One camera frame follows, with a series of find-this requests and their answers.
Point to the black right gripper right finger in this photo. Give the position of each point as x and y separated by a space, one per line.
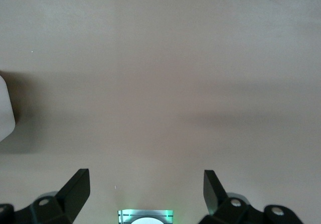
215 199

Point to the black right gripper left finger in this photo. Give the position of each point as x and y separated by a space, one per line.
72 196

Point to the white plastic box base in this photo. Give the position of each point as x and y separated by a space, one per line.
6 108

